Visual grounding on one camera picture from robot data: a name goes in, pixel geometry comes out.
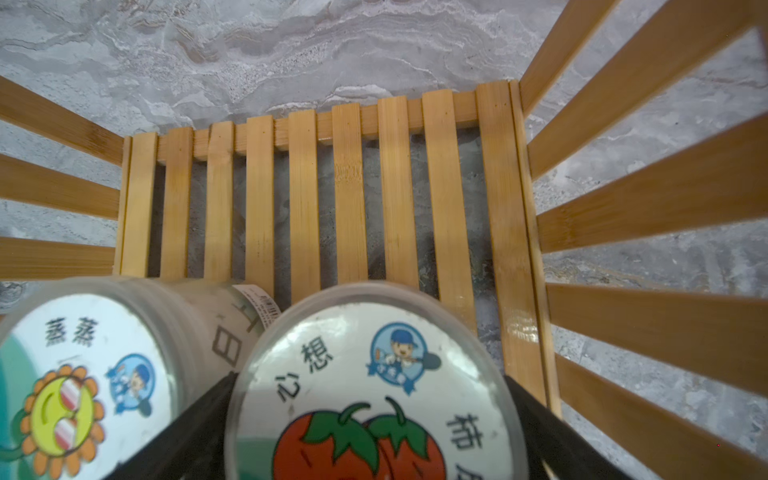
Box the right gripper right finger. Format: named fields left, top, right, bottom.
left=504, top=376, right=630, bottom=479

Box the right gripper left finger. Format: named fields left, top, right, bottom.
left=108, top=372, right=238, bottom=479

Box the bamboo two-tier shelf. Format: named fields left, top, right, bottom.
left=1, top=1, right=767, bottom=479

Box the sunflower lid seed jar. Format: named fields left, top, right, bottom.
left=1, top=276, right=280, bottom=479

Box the tomato lid seed jar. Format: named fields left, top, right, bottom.
left=224, top=281, right=530, bottom=479

